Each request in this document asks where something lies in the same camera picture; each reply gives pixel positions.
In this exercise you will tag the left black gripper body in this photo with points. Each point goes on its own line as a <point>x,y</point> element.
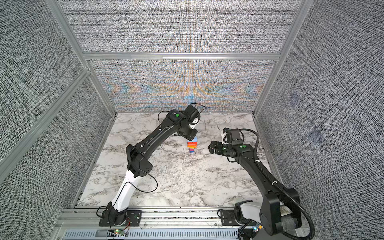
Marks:
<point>188,133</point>

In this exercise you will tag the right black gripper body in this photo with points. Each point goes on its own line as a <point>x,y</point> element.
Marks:
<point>221,149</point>

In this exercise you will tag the light blue wood block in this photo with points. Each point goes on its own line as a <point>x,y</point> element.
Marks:
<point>193,140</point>

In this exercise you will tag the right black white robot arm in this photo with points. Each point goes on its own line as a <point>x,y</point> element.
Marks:
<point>276,213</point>

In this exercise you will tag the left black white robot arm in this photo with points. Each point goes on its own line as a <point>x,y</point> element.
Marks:
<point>178,122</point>

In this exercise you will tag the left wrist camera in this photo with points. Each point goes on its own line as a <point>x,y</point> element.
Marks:
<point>192,114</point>

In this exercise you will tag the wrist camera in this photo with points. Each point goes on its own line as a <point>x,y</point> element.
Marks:
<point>232,137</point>
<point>192,114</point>

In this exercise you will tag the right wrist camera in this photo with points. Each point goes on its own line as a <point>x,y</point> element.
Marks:
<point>232,137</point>

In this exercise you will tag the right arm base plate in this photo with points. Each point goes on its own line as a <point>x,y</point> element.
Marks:
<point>228,218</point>

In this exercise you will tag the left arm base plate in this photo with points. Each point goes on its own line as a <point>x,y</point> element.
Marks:
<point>111,218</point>

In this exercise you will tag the aluminium enclosure frame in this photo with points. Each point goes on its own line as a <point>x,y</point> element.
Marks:
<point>15,155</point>

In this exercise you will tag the aluminium front rail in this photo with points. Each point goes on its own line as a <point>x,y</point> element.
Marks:
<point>156,224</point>

